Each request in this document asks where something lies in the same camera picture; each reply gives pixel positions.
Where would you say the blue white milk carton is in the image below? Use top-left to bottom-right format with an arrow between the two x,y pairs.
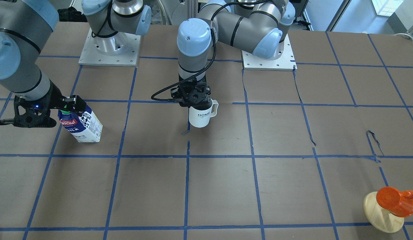
58,105 -> 103,143

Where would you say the orange cup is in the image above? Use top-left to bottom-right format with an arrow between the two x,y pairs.
376,187 -> 413,218

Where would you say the white mug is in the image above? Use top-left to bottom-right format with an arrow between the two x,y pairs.
188,100 -> 219,128

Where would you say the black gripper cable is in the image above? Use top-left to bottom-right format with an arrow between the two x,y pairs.
151,0 -> 270,102

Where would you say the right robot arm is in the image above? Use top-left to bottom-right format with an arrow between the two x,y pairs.
0,0 -> 152,128

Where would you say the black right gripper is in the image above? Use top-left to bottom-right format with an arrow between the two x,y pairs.
13,82 -> 87,128

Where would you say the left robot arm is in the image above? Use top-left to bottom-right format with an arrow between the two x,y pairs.
170,0 -> 296,110

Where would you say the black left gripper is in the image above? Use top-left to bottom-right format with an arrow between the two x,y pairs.
178,76 -> 212,108

